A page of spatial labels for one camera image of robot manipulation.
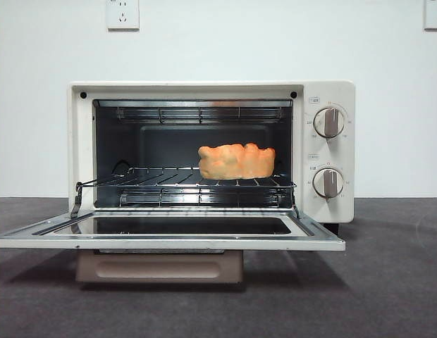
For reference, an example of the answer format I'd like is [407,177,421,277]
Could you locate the white Toshiba toaster oven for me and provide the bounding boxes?
[66,80,357,234]

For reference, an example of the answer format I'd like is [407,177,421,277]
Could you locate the beige oven temperature knob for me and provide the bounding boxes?
[314,106,347,139]

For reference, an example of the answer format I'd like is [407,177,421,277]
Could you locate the golden bread loaf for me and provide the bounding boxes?
[197,142,277,181]

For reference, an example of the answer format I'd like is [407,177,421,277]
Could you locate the oven door with beige handle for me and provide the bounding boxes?
[0,207,347,284]

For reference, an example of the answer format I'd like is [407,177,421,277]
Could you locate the metal wire oven rack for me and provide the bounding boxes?
[76,166,297,188]

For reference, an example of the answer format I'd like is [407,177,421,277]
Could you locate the white wall socket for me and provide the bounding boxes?
[106,0,140,32]
[423,0,437,32]

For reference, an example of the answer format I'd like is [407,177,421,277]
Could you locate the beige oven timer knob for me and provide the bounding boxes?
[312,166,345,199]

